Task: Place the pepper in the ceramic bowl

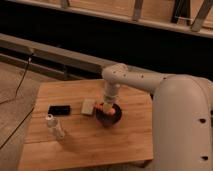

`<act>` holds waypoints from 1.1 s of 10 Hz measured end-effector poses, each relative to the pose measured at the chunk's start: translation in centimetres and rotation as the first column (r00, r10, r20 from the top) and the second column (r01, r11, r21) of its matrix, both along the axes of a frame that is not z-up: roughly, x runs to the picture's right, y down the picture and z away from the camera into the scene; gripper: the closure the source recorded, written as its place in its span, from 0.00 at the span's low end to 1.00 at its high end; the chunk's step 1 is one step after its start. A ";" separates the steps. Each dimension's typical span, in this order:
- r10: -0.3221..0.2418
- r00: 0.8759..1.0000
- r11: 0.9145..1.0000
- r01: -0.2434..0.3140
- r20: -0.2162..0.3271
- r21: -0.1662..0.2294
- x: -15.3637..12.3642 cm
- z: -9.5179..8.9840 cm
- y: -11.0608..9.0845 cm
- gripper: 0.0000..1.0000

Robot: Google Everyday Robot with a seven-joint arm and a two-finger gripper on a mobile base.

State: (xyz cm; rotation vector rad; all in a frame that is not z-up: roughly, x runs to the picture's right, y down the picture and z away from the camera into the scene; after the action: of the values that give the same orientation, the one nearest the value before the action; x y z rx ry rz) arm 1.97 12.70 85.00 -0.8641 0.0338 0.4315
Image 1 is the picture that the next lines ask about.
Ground orange pepper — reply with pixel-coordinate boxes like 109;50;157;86
94;104;115;115

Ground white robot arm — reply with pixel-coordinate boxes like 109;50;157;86
102;63;213;171

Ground dark ceramic bowl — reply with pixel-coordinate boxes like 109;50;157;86
95;104;122;127

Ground beige sponge block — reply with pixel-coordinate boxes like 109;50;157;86
81;99;95;115

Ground black rectangular box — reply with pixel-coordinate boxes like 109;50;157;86
48;105;71;116

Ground wooden cutting board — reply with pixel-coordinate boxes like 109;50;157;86
18;80;153;171

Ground clear plastic bottle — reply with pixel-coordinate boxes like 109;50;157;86
45;114;65;140

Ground black cable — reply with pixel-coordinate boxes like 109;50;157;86
0;53;36;150

